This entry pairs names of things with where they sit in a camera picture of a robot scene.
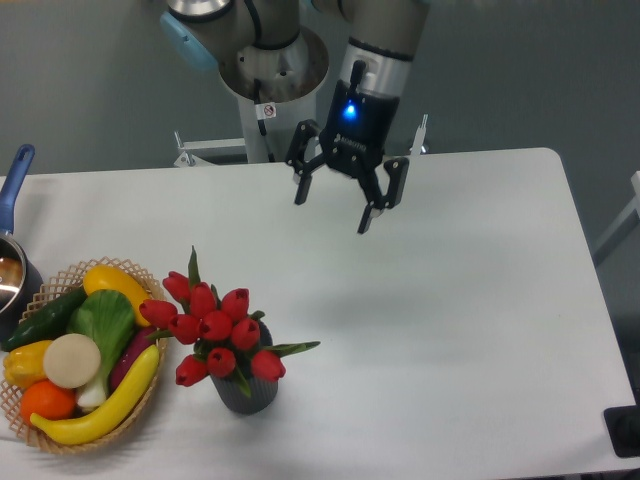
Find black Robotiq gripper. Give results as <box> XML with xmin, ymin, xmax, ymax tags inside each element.
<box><xmin>285</xmin><ymin>80</ymin><xmax>410</xmax><ymax>234</ymax></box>

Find red tulip bouquet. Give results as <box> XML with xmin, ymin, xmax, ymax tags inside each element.
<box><xmin>139</xmin><ymin>250</ymin><xmax>320</xmax><ymax>387</ymax></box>

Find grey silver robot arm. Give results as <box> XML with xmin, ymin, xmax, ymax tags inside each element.
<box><xmin>160</xmin><ymin>1</ymin><xmax>430</xmax><ymax>232</ymax></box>

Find dark grey ribbed vase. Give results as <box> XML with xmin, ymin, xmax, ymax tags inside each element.
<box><xmin>207</xmin><ymin>320</ymin><xmax>278</xmax><ymax>415</ymax></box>

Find yellow lemon squash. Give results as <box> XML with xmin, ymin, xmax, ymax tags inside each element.
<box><xmin>83</xmin><ymin>265</ymin><xmax>149</xmax><ymax>315</ymax></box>

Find purple eggplant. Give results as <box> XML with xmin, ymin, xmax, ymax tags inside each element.
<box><xmin>109</xmin><ymin>326</ymin><xmax>156</xmax><ymax>392</ymax></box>

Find white furniture leg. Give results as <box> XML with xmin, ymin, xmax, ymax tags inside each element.
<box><xmin>592</xmin><ymin>171</ymin><xmax>639</xmax><ymax>267</ymax></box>

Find green bok choy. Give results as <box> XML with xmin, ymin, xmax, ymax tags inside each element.
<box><xmin>66</xmin><ymin>290</ymin><xmax>135</xmax><ymax>413</ymax></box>

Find yellow banana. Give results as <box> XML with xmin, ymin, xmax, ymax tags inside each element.
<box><xmin>30</xmin><ymin>345</ymin><xmax>160</xmax><ymax>446</ymax></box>

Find green cucumber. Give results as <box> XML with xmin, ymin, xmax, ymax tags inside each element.
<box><xmin>1</xmin><ymin>288</ymin><xmax>87</xmax><ymax>352</ymax></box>

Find beige round bun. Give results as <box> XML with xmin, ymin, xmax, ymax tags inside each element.
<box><xmin>43</xmin><ymin>333</ymin><xmax>101</xmax><ymax>389</ymax></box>

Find black device at table edge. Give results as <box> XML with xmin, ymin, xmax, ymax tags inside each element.
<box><xmin>603</xmin><ymin>405</ymin><xmax>639</xmax><ymax>458</ymax></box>

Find yellow bell pepper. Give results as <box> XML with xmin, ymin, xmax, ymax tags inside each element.
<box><xmin>3</xmin><ymin>340</ymin><xmax>53</xmax><ymax>390</ymax></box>

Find orange fruit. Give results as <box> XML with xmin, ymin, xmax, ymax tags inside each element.
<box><xmin>20</xmin><ymin>380</ymin><xmax>76</xmax><ymax>425</ymax></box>

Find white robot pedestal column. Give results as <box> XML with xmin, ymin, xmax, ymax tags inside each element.
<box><xmin>219</xmin><ymin>27</ymin><xmax>329</xmax><ymax>163</ymax></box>

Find white metal base frame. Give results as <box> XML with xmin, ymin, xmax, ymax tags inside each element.
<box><xmin>173</xmin><ymin>113</ymin><xmax>430</xmax><ymax>168</ymax></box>

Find blue handled saucepan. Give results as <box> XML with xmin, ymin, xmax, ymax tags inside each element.
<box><xmin>1</xmin><ymin>144</ymin><xmax>42</xmax><ymax>341</ymax></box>

